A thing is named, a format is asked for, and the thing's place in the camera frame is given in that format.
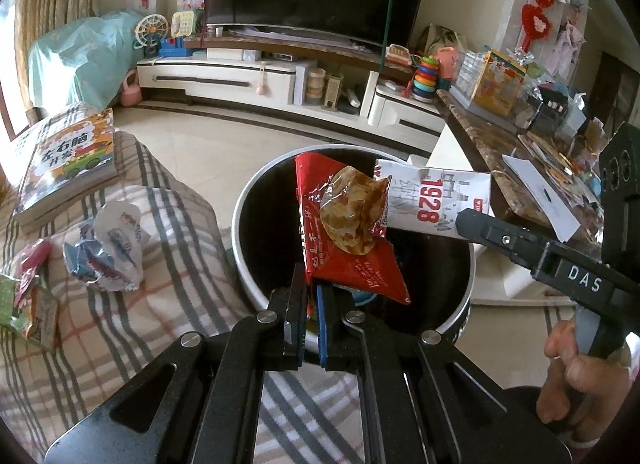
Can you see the white plastic bag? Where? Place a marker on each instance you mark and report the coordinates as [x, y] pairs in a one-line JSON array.
[[125, 244]]

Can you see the toy cash register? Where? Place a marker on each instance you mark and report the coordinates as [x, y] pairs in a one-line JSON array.
[[398, 56]]

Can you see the blue toy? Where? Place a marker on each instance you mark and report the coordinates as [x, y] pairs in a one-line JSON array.
[[175, 48]]

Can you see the white waste bin black liner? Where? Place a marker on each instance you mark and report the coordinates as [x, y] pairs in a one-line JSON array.
[[270, 224]]

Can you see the white paper sheet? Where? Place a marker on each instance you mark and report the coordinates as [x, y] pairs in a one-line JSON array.
[[540, 194]]

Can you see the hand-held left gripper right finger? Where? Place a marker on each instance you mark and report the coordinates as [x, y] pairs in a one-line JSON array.
[[325, 339]]

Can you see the colourful toy box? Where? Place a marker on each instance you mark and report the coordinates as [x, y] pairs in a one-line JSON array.
[[500, 83]]

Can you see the small red wrapper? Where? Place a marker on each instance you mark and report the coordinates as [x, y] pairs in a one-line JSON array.
[[30, 269]]

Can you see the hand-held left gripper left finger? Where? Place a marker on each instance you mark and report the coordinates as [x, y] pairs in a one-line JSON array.
[[290, 329]]

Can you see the person's right hand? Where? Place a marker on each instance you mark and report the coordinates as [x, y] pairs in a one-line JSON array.
[[590, 379]]

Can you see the pink toy watering can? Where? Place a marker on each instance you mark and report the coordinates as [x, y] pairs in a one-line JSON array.
[[131, 91]]

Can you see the blue white foil wrapper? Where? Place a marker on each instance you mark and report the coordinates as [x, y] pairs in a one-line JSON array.
[[82, 256]]

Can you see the white milk carton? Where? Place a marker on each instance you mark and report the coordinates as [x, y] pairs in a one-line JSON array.
[[435, 194]]

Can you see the green wrapper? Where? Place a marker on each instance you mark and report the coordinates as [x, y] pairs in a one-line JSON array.
[[12, 304]]

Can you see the orange snack packet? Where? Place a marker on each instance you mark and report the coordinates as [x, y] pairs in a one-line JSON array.
[[42, 319]]

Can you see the red snack packet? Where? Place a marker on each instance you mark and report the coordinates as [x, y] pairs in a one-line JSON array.
[[350, 274]]

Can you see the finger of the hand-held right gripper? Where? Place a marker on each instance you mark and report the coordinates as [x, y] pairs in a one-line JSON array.
[[500, 239]]

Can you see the green yellow toy calculator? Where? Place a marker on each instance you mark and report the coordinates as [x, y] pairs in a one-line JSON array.
[[183, 24]]

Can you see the teal covered armchair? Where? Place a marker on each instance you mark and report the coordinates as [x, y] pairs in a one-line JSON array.
[[85, 58]]

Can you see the clear brown snack pouch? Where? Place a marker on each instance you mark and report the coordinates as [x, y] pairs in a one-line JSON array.
[[350, 209]]

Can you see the colourful children's book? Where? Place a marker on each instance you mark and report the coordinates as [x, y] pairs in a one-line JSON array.
[[70, 158]]

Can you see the white TV cabinet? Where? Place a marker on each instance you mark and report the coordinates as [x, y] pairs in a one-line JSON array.
[[215, 78]]

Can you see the ferris wheel toy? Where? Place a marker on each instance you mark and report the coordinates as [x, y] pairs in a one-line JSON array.
[[150, 33]]

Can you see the pink hanging garment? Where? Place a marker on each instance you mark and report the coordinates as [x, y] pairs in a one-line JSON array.
[[570, 48]]

